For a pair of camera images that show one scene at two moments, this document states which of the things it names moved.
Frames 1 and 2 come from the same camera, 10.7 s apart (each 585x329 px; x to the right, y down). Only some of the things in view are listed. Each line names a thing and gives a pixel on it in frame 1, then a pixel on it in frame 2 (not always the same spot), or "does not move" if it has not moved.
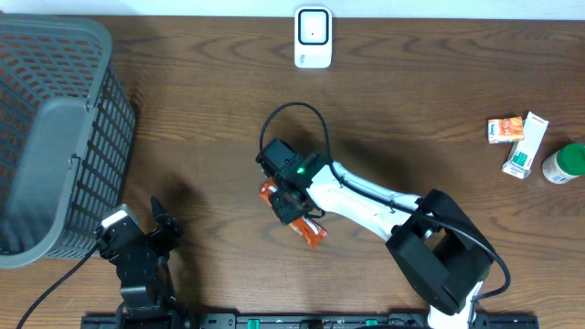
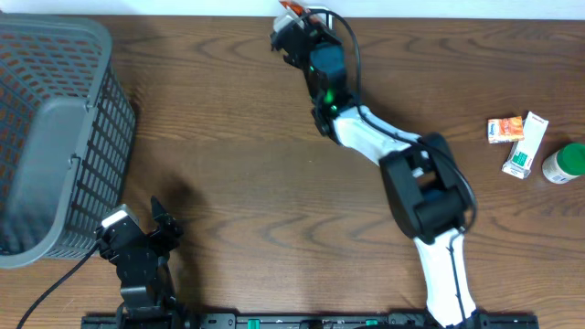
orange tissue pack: (505, 130) does not move
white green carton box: (524, 153) does not move
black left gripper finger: (161, 216) does not move
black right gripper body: (283, 207) → (302, 55)
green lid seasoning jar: (566, 164) does not move
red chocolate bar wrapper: (311, 231) → (298, 9)
